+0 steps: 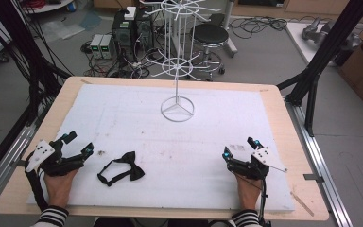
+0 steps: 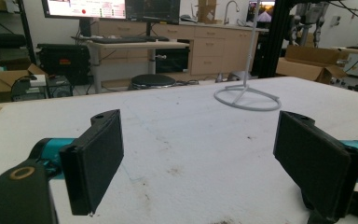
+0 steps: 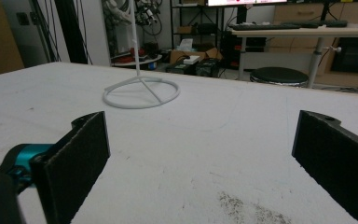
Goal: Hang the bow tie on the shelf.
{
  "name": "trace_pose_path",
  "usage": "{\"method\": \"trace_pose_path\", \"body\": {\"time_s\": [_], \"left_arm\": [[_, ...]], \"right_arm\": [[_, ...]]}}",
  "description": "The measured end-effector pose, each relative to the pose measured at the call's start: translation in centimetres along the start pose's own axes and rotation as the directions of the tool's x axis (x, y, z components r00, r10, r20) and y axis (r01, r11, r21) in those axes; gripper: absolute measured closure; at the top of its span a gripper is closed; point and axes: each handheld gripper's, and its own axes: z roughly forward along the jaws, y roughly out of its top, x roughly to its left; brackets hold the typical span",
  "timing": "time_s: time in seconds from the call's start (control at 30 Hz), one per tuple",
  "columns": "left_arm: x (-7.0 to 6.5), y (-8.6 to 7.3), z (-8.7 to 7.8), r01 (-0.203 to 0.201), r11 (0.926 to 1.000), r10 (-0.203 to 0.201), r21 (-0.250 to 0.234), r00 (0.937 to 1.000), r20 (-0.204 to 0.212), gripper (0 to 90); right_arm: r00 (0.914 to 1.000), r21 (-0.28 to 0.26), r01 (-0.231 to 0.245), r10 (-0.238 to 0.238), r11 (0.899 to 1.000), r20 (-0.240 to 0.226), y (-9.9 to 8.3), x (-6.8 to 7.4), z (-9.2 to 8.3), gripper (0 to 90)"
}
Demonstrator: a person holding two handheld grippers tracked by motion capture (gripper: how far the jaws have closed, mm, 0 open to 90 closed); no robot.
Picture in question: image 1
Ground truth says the person's left hand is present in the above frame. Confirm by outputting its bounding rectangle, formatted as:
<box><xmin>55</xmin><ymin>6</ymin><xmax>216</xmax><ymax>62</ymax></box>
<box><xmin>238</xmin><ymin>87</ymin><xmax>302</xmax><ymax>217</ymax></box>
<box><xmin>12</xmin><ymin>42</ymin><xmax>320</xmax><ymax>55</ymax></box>
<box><xmin>43</xmin><ymin>169</ymin><xmax>80</xmax><ymax>209</ymax></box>

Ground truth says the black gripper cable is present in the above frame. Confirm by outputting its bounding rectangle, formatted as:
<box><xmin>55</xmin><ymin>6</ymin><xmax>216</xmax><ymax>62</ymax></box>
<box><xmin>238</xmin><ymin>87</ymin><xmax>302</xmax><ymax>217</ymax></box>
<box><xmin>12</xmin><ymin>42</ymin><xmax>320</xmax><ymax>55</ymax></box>
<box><xmin>257</xmin><ymin>175</ymin><xmax>272</xmax><ymax>227</ymax></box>
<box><xmin>24</xmin><ymin>150</ymin><xmax>50</xmax><ymax>213</ymax></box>

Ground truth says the grey handheld vacuum cleaner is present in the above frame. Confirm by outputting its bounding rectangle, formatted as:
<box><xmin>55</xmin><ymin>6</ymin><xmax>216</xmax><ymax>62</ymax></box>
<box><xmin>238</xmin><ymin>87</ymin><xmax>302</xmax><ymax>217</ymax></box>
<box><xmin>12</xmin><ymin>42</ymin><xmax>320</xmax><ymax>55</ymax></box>
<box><xmin>302</xmin><ymin>16</ymin><xmax>363</xmax><ymax>49</ymax></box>

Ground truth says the tangle of black floor cables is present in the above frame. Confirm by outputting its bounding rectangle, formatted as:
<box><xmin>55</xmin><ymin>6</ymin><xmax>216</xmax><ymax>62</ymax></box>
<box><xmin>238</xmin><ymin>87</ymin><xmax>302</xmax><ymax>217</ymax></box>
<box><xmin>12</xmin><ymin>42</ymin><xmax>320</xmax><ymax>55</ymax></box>
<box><xmin>230</xmin><ymin>15</ymin><xmax>288</xmax><ymax>41</ymax></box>

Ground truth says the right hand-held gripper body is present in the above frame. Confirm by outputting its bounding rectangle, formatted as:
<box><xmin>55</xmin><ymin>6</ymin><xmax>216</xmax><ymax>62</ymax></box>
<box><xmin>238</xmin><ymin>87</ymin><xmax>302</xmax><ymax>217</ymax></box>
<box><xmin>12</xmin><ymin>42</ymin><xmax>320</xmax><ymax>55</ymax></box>
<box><xmin>228</xmin><ymin>146</ymin><xmax>288</xmax><ymax>182</ymax></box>

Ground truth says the thin wooden stick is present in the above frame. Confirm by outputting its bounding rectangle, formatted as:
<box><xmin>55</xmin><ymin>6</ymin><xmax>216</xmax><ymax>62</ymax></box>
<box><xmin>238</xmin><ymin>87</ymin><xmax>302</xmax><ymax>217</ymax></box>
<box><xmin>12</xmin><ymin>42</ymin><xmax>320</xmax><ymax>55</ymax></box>
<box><xmin>290</xmin><ymin>190</ymin><xmax>315</xmax><ymax>218</ymax></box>

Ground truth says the person's right hand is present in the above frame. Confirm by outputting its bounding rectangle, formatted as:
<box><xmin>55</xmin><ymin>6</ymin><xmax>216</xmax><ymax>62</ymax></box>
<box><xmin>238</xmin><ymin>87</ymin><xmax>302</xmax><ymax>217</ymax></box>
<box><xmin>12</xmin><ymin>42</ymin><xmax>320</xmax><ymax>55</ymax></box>
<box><xmin>235</xmin><ymin>173</ymin><xmax>263</xmax><ymax>211</ymax></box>

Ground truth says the aluminium frame rail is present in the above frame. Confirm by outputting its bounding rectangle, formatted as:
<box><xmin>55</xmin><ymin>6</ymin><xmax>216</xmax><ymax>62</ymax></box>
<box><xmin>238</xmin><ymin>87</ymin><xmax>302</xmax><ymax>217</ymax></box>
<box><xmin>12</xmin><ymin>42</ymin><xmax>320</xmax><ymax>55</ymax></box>
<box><xmin>284</xmin><ymin>96</ymin><xmax>354</xmax><ymax>227</ymax></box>
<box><xmin>0</xmin><ymin>103</ymin><xmax>46</xmax><ymax>216</ymax></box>

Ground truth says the small white box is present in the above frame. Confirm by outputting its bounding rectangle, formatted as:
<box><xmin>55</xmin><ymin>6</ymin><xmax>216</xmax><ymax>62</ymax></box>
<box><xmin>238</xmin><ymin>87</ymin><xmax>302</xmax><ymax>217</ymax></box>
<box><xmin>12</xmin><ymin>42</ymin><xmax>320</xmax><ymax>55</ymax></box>
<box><xmin>123</xmin><ymin>6</ymin><xmax>137</xmax><ymax>22</ymax></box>

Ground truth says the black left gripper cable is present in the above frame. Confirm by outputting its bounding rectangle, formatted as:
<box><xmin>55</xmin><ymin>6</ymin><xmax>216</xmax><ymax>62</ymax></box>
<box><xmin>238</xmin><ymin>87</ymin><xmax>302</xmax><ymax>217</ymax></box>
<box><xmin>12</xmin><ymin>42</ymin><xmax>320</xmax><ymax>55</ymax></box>
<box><xmin>24</xmin><ymin>150</ymin><xmax>50</xmax><ymax>213</ymax></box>

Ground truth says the grey bench power supply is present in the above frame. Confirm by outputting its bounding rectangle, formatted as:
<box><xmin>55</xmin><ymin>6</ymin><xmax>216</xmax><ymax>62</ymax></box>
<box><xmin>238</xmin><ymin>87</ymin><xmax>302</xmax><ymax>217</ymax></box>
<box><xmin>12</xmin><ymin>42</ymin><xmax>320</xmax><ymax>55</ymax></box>
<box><xmin>99</xmin><ymin>34</ymin><xmax>116</xmax><ymax>60</ymax></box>
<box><xmin>89</xmin><ymin>33</ymin><xmax>104</xmax><ymax>60</ymax></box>

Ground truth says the black bow tie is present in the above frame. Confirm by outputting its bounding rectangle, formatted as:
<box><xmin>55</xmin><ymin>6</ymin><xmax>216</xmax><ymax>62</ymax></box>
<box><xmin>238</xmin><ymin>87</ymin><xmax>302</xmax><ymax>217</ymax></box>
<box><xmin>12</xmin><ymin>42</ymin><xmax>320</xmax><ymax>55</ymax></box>
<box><xmin>96</xmin><ymin>150</ymin><xmax>146</xmax><ymax>187</ymax></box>

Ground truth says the white foam mat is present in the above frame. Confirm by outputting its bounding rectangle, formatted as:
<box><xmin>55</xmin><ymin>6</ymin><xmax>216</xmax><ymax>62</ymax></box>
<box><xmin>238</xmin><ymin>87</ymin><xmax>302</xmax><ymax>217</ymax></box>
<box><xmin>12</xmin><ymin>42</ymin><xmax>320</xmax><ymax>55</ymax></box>
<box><xmin>26</xmin><ymin>83</ymin><xmax>296</xmax><ymax>213</ymax></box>

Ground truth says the black metal frame post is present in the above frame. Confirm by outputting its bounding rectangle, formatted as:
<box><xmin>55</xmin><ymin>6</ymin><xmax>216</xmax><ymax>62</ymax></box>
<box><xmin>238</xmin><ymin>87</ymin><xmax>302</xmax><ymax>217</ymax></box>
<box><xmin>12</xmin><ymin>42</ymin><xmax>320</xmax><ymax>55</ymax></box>
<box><xmin>0</xmin><ymin>0</ymin><xmax>72</xmax><ymax>127</ymax></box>
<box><xmin>276</xmin><ymin>0</ymin><xmax>363</xmax><ymax>138</ymax></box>

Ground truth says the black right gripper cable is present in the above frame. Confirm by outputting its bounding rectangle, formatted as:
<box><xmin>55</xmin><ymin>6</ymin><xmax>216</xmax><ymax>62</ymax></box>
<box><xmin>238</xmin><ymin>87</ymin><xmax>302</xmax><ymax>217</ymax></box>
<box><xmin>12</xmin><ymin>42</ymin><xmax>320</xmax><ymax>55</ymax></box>
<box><xmin>257</xmin><ymin>175</ymin><xmax>272</xmax><ymax>227</ymax></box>

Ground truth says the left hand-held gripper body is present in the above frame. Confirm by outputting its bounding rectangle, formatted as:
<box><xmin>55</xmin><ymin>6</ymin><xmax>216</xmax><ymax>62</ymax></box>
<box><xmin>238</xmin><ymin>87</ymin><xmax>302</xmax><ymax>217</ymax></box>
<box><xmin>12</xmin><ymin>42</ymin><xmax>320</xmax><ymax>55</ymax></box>
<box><xmin>25</xmin><ymin>139</ymin><xmax>86</xmax><ymax>177</ymax></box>

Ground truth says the grey tape strip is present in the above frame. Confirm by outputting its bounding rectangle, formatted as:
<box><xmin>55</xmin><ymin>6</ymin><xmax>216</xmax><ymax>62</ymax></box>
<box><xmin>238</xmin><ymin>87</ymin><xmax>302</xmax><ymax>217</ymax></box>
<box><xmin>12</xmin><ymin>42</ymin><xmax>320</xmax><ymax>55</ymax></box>
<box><xmin>302</xmin><ymin>173</ymin><xmax>325</xmax><ymax>184</ymax></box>

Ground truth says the black computer tower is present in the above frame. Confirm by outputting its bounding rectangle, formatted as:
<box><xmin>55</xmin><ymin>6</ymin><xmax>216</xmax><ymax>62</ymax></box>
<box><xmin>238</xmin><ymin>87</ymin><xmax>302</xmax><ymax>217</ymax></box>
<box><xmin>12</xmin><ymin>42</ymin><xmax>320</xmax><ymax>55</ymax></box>
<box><xmin>111</xmin><ymin>9</ymin><xmax>137</xmax><ymax>62</ymax></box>
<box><xmin>134</xmin><ymin>12</ymin><xmax>155</xmax><ymax>50</ymax></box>

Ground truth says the white wire display rack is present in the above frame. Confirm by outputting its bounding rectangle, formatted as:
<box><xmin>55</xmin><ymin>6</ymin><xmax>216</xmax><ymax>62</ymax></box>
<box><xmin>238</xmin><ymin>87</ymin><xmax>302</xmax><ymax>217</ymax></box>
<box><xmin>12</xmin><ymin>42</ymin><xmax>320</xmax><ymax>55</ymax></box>
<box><xmin>138</xmin><ymin>0</ymin><xmax>232</xmax><ymax>123</ymax></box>

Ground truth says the black round stool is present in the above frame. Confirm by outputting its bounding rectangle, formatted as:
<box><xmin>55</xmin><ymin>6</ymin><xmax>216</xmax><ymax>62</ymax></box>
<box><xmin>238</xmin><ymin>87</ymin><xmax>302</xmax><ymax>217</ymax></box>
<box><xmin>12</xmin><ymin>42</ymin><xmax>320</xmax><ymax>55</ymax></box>
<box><xmin>187</xmin><ymin>23</ymin><xmax>231</xmax><ymax>82</ymax></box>

